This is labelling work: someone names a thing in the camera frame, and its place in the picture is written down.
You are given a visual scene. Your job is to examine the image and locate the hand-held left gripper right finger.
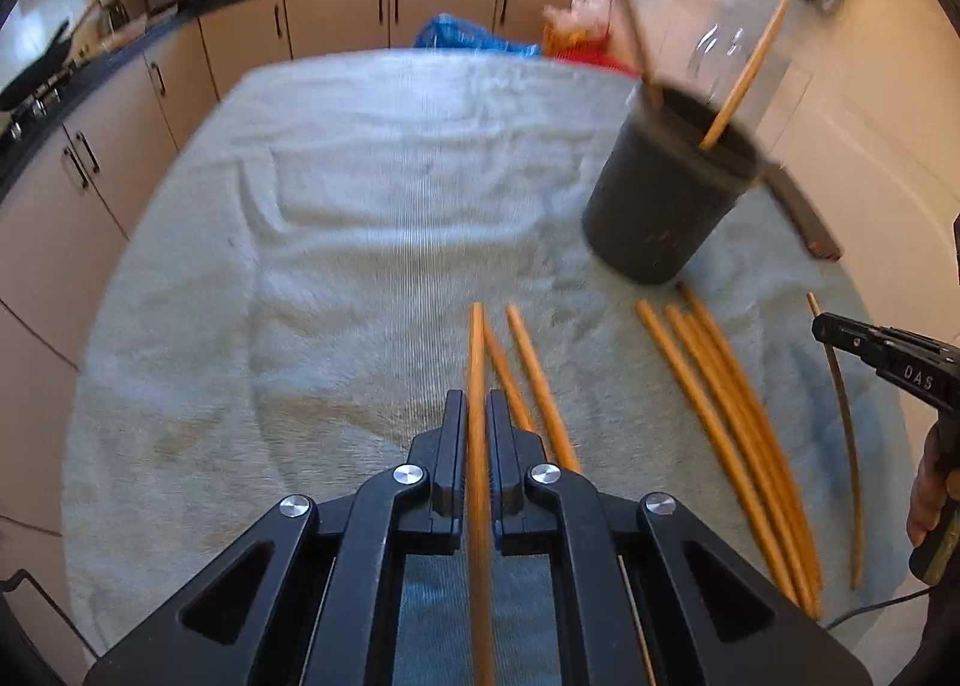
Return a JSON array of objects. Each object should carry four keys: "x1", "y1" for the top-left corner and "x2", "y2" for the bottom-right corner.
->
[{"x1": 487, "y1": 390, "x2": 875, "y2": 686}]

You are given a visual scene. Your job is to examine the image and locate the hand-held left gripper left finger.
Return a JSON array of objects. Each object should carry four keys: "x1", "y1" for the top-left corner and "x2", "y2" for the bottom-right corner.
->
[{"x1": 82, "y1": 390, "x2": 467, "y2": 686}]

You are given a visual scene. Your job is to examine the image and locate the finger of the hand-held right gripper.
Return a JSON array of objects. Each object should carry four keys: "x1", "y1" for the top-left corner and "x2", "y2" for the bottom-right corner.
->
[{"x1": 812, "y1": 313, "x2": 895, "y2": 366}]

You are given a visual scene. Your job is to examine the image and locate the wooden chopstick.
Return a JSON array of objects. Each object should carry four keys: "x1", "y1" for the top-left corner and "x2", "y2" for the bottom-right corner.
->
[
  {"x1": 677, "y1": 281, "x2": 826, "y2": 589},
  {"x1": 484, "y1": 322, "x2": 537, "y2": 436},
  {"x1": 467, "y1": 302, "x2": 497, "y2": 686},
  {"x1": 506, "y1": 303, "x2": 657, "y2": 686},
  {"x1": 699, "y1": 0, "x2": 800, "y2": 151},
  {"x1": 585, "y1": 0, "x2": 665, "y2": 113},
  {"x1": 665, "y1": 305, "x2": 822, "y2": 612}
]

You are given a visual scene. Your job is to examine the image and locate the dark thin chopstick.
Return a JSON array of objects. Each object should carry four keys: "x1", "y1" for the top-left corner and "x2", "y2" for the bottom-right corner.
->
[{"x1": 806, "y1": 292, "x2": 865, "y2": 591}]

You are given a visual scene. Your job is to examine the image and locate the bundle of wooden sticks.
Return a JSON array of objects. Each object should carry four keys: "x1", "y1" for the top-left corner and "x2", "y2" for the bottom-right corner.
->
[{"x1": 636, "y1": 299, "x2": 818, "y2": 619}]

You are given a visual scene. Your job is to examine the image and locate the grey chopstick holder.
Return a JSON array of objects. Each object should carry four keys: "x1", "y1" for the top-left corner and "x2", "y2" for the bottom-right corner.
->
[{"x1": 583, "y1": 84, "x2": 767, "y2": 286}]

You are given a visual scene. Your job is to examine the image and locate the person's right hand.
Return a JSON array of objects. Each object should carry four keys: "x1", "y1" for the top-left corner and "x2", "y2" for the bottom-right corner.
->
[{"x1": 906, "y1": 422, "x2": 960, "y2": 548}]

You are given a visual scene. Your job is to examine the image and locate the light blue table cloth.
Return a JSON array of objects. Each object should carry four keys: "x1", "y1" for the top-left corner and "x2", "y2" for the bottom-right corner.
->
[{"x1": 64, "y1": 48, "x2": 912, "y2": 686}]

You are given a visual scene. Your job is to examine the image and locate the clear glass mug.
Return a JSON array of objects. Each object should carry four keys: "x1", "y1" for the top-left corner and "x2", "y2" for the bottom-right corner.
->
[{"x1": 686, "y1": 0, "x2": 815, "y2": 139}]

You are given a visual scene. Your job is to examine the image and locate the red plastic basket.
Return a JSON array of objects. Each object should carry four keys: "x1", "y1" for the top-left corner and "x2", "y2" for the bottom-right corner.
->
[{"x1": 540, "y1": 29, "x2": 638, "y2": 76}]

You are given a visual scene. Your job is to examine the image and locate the blue plastic bag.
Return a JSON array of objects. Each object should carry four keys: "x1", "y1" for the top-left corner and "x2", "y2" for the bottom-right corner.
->
[{"x1": 412, "y1": 14, "x2": 542, "y2": 61}]

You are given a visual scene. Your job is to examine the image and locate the white plastic bag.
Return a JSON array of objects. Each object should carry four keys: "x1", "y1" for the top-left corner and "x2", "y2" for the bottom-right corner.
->
[{"x1": 544, "y1": 0, "x2": 620, "y2": 53}]

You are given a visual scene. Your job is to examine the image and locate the beige lower kitchen cabinets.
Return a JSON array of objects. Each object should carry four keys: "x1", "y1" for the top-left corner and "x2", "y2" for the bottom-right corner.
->
[{"x1": 0, "y1": 0, "x2": 586, "y2": 372}]

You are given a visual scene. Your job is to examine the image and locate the gas stove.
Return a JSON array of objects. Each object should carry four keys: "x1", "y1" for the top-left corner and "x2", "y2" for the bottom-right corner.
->
[{"x1": 0, "y1": 56, "x2": 98, "y2": 143}]

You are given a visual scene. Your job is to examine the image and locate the black wok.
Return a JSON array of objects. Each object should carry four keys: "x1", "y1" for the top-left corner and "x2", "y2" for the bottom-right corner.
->
[{"x1": 0, "y1": 18, "x2": 72, "y2": 111}]

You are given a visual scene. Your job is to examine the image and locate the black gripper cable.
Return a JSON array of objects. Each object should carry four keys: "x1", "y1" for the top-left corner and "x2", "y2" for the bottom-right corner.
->
[{"x1": 825, "y1": 587, "x2": 931, "y2": 631}]

